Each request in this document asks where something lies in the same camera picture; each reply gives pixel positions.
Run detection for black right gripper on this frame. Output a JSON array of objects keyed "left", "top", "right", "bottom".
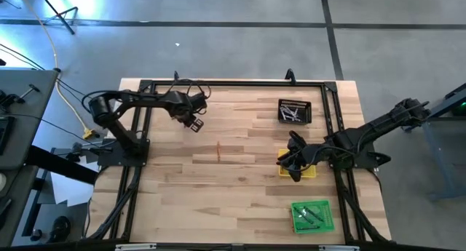
[{"left": 279, "top": 130, "right": 321, "bottom": 182}]

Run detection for yellow slotted plastic basket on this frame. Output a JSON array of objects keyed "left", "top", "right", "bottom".
[{"left": 278, "top": 148, "right": 317, "bottom": 178}]

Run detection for black slotted plastic basket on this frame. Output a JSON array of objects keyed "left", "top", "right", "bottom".
[{"left": 277, "top": 98, "right": 313, "bottom": 126}]

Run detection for green slotted plastic basket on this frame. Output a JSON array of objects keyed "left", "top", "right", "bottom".
[{"left": 291, "top": 199, "right": 336, "bottom": 235}]

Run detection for workbench with blue legs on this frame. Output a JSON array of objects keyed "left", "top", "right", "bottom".
[{"left": 401, "top": 82, "right": 466, "bottom": 203}]

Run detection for black steel beam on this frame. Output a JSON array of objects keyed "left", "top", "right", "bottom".
[{"left": 24, "top": 145, "right": 100, "bottom": 186}]

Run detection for white paper sheets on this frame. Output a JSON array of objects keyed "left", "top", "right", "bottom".
[{"left": 48, "top": 148, "right": 96, "bottom": 208}]

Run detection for dark grey side table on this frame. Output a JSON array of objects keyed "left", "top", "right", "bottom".
[{"left": 0, "top": 68, "right": 59, "bottom": 172}]

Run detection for black stand legs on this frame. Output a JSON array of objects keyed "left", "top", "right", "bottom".
[{"left": 34, "top": 0, "right": 79, "bottom": 36}]

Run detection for black clamp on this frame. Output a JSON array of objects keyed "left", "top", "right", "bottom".
[{"left": 0, "top": 89, "right": 26, "bottom": 108}]

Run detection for person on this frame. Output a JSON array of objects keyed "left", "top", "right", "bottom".
[{"left": 46, "top": 215, "right": 73, "bottom": 244}]

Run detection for black caster wheel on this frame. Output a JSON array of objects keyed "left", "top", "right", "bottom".
[{"left": 28, "top": 228, "right": 44, "bottom": 243}]

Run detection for black aluminium table frame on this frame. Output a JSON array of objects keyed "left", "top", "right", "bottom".
[{"left": 82, "top": 78, "right": 393, "bottom": 250}]

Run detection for silver metal bracket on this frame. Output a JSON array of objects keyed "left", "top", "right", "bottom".
[
  {"left": 114, "top": 243, "right": 158, "bottom": 251},
  {"left": 318, "top": 244, "right": 361, "bottom": 251}
]

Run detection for yellow power cable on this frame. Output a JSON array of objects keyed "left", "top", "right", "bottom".
[{"left": 15, "top": 0, "right": 96, "bottom": 140}]

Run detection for black floor cable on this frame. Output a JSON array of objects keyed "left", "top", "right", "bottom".
[{"left": 0, "top": 42, "right": 47, "bottom": 71}]

